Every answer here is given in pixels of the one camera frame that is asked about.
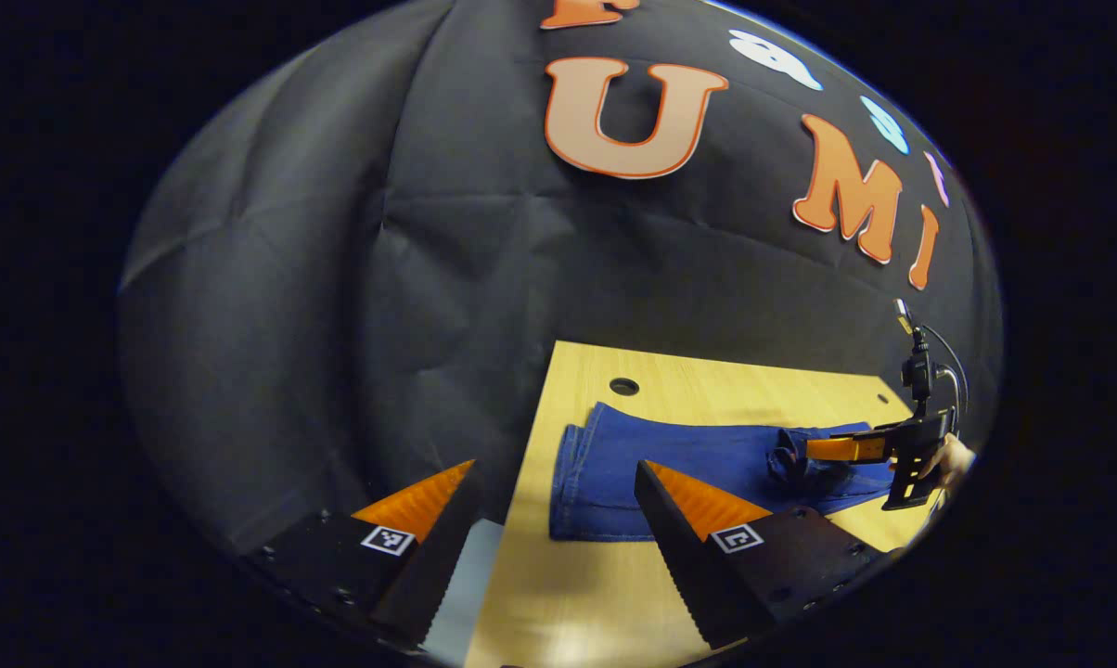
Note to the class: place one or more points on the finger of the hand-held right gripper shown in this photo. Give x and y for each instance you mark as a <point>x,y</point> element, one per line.
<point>846,449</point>

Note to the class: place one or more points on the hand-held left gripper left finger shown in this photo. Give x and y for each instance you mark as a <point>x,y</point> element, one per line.
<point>433,561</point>

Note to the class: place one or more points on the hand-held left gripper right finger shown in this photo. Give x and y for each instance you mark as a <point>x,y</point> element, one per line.
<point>679,566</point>

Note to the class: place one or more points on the blue jeans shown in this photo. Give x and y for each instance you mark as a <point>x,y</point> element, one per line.
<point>688,464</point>

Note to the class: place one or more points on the black backdrop cloth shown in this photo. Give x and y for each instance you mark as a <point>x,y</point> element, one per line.
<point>336,325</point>

